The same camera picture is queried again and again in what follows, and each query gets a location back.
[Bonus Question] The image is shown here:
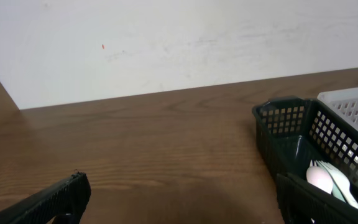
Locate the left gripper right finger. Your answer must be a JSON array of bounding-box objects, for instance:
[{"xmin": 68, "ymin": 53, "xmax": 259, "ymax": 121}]
[{"xmin": 275, "ymin": 173, "xmax": 358, "ymax": 224}]

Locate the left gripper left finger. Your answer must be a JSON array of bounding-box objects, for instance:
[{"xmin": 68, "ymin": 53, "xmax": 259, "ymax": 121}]
[{"xmin": 0, "ymin": 172, "xmax": 91, "ymax": 224}]

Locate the cream white fork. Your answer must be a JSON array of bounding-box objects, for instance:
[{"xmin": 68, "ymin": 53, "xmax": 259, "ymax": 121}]
[{"xmin": 316, "ymin": 161, "xmax": 358, "ymax": 209}]

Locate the short white spoon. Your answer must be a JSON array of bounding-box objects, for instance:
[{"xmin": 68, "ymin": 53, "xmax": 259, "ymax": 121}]
[{"xmin": 306, "ymin": 166, "xmax": 334, "ymax": 194}]

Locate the mint green handled fork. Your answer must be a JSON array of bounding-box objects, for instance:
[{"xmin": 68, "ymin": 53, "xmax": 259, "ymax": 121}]
[{"xmin": 315, "ymin": 161, "xmax": 346, "ymax": 203}]

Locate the black plastic basket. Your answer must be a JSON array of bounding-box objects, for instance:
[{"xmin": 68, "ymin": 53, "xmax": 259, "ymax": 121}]
[{"xmin": 252, "ymin": 96, "xmax": 358, "ymax": 218}]

